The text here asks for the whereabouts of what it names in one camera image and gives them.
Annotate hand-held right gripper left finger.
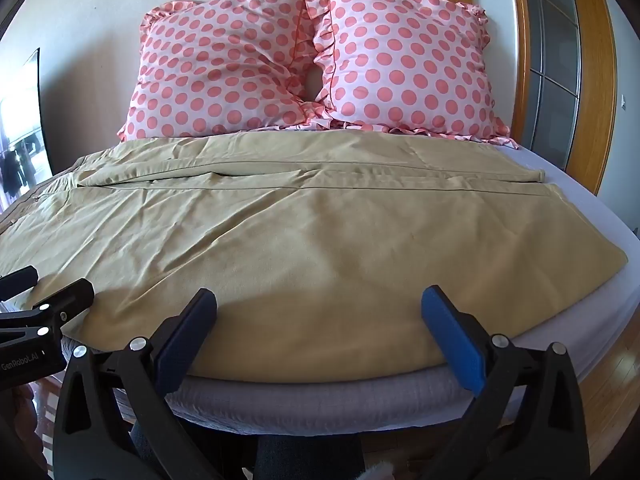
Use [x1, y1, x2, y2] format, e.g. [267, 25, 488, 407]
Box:
[52, 287, 221, 480]

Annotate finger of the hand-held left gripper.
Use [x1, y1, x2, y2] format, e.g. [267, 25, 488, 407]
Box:
[20, 278, 97, 333]
[0, 265, 39, 297]

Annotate bed with lavender sheet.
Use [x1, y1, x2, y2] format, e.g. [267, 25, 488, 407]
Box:
[0, 127, 640, 443]

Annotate wooden door with glass panels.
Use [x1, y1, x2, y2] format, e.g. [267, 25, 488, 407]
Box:
[507, 0, 624, 197]

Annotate white furry slipper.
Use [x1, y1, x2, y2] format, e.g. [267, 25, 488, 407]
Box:
[350, 462, 397, 480]

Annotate tan bed cover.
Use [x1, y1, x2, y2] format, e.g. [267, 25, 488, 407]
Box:
[0, 131, 629, 380]

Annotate person's dark trouser leg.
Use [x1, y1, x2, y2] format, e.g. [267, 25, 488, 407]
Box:
[256, 434, 362, 480]

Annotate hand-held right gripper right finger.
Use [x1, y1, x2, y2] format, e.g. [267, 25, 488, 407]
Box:
[420, 285, 592, 480]

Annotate pink polka dot pillow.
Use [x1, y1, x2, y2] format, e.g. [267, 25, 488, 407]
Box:
[117, 0, 323, 142]
[300, 0, 512, 147]

